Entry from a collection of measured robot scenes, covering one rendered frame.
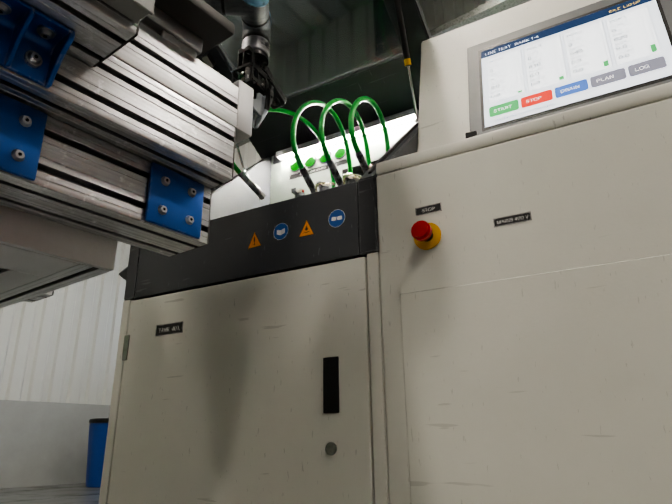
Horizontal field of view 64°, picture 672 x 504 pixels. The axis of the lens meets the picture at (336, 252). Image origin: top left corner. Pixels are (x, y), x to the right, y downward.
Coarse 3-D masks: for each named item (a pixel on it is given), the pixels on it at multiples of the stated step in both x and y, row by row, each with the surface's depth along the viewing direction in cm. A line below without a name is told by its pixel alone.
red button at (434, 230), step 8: (416, 224) 95; (424, 224) 94; (432, 224) 98; (416, 232) 94; (424, 232) 94; (432, 232) 97; (440, 232) 96; (416, 240) 98; (424, 240) 95; (432, 240) 97; (424, 248) 97
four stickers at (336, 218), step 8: (344, 208) 109; (328, 216) 110; (336, 216) 109; (344, 216) 108; (280, 224) 116; (288, 224) 115; (304, 224) 112; (312, 224) 111; (328, 224) 109; (336, 224) 108; (344, 224) 107; (256, 232) 118; (280, 232) 115; (288, 232) 114; (304, 232) 112; (312, 232) 111; (248, 240) 119; (256, 240) 118; (248, 248) 118
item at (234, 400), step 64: (192, 320) 120; (256, 320) 111; (320, 320) 104; (128, 384) 125; (192, 384) 115; (256, 384) 107; (320, 384) 100; (128, 448) 119; (192, 448) 110; (256, 448) 103; (320, 448) 96
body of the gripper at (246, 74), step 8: (248, 48) 140; (240, 56) 142; (248, 56) 144; (256, 56) 143; (264, 56) 143; (240, 64) 141; (248, 64) 138; (256, 64) 139; (264, 64) 146; (232, 72) 140; (240, 72) 141; (248, 72) 138; (256, 72) 139; (264, 72) 141; (232, 80) 140; (248, 80) 137; (256, 80) 137; (264, 80) 142; (256, 88) 140; (264, 88) 141
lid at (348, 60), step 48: (288, 0) 162; (336, 0) 159; (384, 0) 154; (240, 48) 176; (288, 48) 172; (336, 48) 168; (384, 48) 165; (288, 96) 184; (336, 96) 178; (384, 96) 174; (288, 144) 195
